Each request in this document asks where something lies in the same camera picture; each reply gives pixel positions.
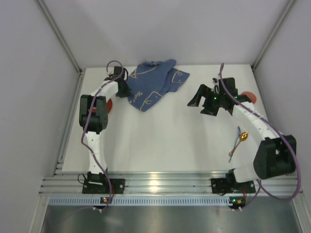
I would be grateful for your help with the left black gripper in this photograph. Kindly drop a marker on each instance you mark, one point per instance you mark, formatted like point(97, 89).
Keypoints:
point(124, 88)

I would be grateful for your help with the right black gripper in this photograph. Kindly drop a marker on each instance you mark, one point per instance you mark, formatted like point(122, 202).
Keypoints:
point(207, 100)

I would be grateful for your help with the blue cloth placemat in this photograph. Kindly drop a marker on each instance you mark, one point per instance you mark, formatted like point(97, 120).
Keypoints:
point(150, 81)

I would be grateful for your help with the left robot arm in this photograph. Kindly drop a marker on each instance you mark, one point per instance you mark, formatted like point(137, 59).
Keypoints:
point(93, 117)

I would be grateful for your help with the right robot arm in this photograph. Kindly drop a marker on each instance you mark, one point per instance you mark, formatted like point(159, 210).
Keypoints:
point(274, 154)

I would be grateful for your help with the red plate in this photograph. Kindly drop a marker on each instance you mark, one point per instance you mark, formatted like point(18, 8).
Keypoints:
point(109, 105)

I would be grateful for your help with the pink plastic cup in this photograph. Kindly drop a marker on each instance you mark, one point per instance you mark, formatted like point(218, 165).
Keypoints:
point(251, 96)

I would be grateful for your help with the gold spoon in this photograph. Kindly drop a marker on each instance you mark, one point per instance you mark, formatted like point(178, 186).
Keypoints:
point(242, 137)

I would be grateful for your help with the blue handled utensil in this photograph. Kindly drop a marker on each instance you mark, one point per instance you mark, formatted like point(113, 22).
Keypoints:
point(236, 141)

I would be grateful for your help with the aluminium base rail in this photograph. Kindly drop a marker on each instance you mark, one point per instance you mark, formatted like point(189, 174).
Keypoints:
point(162, 183)

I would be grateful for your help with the left frame post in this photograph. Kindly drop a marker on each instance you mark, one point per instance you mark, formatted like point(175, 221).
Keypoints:
point(53, 25)

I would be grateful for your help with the frame post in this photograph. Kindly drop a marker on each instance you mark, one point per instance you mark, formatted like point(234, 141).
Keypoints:
point(53, 25)
point(272, 34)

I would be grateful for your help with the right frame post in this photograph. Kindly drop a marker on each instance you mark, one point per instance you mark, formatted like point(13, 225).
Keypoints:
point(272, 34)

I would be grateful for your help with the perforated cable duct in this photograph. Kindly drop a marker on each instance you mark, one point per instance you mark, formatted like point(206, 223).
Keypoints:
point(147, 201)

